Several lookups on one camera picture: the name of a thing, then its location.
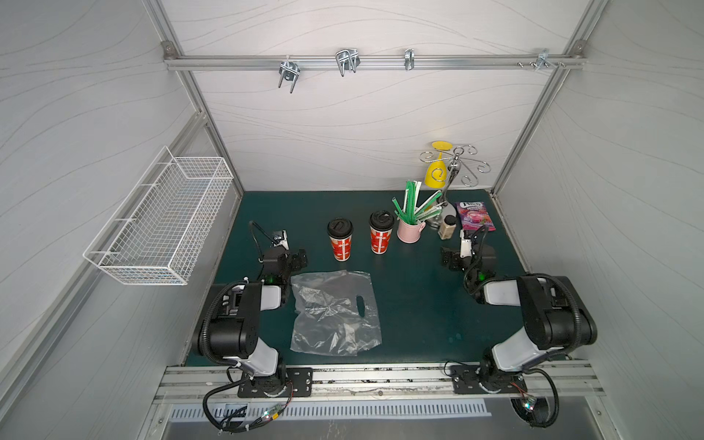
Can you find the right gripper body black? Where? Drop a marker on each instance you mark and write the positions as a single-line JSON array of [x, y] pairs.
[[456, 258]]

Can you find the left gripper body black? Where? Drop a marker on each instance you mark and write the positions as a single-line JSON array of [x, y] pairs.
[[294, 260]]

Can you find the red paper cup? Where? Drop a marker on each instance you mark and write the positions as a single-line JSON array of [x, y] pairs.
[[381, 227], [340, 231]]

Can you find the clear plastic carrier bag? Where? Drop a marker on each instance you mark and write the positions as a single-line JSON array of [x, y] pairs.
[[336, 314]]

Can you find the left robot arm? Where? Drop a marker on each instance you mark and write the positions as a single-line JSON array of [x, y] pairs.
[[229, 332]]

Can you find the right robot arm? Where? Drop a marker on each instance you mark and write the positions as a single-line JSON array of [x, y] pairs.
[[555, 321]]

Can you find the small brown bottle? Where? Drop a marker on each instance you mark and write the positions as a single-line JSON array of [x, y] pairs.
[[447, 227]]

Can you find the pink snack packet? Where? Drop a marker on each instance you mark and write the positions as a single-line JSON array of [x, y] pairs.
[[474, 215]]

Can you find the pink straw holder cup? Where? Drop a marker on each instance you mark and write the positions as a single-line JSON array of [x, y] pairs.
[[410, 234]]

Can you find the green straws bundle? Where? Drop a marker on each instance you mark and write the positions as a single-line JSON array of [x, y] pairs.
[[411, 210]]

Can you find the yellow hanging cup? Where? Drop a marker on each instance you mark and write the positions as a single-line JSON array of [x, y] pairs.
[[436, 173]]

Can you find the metal spiral cup stand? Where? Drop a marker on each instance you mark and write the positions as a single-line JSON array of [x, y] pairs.
[[460, 159]]

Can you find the metal u-bolt hook left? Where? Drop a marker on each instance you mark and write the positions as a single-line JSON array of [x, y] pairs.
[[289, 72]]

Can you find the metal u-bolt hook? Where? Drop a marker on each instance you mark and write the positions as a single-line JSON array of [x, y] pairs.
[[289, 72], [347, 61]]

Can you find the metal u-bolt hook middle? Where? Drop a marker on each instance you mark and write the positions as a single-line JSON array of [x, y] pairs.
[[347, 61]]

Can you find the small metal clip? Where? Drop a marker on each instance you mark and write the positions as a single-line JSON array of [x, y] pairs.
[[409, 60]]

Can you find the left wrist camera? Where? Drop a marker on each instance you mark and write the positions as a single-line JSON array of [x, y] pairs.
[[280, 239]]

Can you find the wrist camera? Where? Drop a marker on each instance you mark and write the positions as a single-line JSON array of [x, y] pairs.
[[466, 244], [280, 239]]

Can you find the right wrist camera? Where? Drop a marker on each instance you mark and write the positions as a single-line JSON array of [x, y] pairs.
[[466, 244]]

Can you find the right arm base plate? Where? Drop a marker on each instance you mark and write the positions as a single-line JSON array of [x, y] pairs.
[[475, 379]]

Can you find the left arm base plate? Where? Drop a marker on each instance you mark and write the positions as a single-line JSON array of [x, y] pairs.
[[275, 383]]

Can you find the white wire basket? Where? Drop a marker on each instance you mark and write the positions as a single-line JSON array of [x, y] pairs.
[[157, 233]]

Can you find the white slotted cable duct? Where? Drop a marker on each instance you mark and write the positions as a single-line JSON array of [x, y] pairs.
[[341, 410]]

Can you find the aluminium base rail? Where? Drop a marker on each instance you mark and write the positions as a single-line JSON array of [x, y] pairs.
[[362, 382]]

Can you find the metal bracket hook right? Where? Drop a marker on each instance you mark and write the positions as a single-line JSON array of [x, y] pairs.
[[542, 62]]

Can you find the horizontal aluminium rail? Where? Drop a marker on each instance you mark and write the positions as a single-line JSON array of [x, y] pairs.
[[367, 62]]

